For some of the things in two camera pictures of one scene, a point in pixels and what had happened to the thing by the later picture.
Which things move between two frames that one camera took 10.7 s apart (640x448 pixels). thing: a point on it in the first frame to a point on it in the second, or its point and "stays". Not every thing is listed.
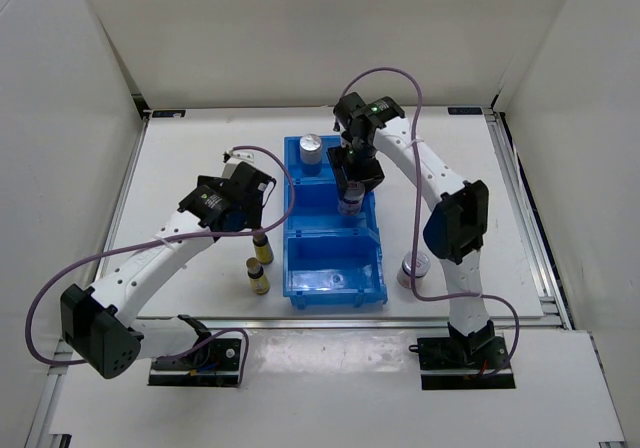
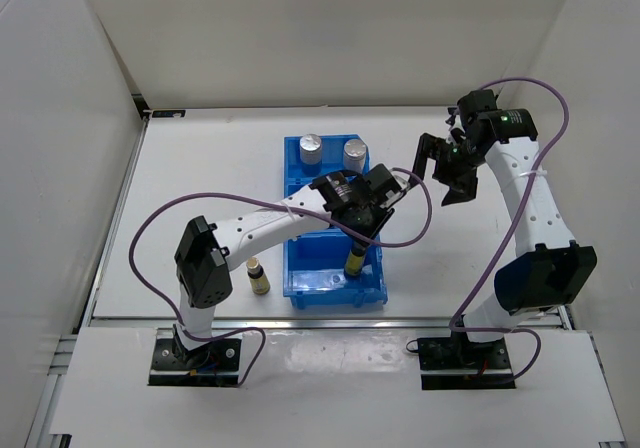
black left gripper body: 251,218 to 374,219
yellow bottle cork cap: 264,252 to 355,259
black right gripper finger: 337,159 to 462,182
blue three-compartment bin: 330,258 stays
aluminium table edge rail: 243,323 stays
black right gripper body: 359,158 to 464,154
